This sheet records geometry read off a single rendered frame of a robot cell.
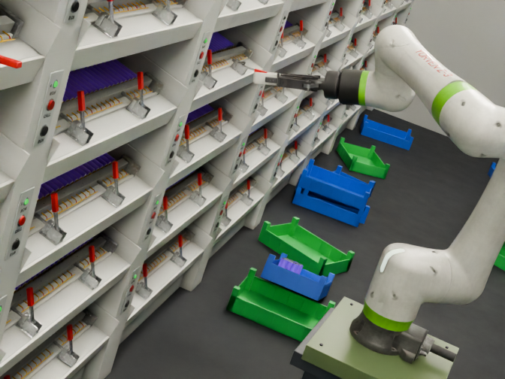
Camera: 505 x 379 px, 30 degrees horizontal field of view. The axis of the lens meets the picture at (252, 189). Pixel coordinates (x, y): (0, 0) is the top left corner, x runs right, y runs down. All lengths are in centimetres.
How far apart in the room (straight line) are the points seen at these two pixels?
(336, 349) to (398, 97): 67
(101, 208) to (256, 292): 126
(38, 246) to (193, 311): 122
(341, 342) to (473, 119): 63
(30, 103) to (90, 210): 53
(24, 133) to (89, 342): 92
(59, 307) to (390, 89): 102
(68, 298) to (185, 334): 80
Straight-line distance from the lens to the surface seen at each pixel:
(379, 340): 230
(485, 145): 207
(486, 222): 227
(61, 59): 147
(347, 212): 404
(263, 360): 277
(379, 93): 247
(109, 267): 219
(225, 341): 279
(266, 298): 312
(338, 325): 236
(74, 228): 185
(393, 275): 223
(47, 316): 194
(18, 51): 139
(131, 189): 210
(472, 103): 210
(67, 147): 166
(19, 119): 146
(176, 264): 278
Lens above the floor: 132
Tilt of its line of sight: 19 degrees down
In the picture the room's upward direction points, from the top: 19 degrees clockwise
